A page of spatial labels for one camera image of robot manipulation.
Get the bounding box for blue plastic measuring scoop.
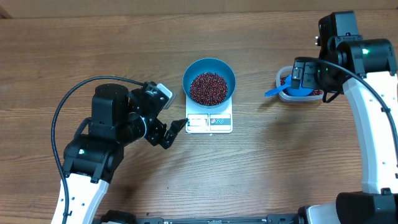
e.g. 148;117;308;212
264;75;313;96

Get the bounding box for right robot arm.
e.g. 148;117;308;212
291;11;397;223

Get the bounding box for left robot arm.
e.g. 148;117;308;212
52;82;188;223

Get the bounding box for white digital kitchen scale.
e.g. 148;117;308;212
185;96;233;134

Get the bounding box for red beans in bowl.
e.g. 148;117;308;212
190;72;228;106

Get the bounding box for teal blue bowl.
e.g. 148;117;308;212
182;58;236;108

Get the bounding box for clear plastic container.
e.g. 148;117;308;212
275;66;323;103

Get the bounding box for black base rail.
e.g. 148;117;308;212
93;210;307;224

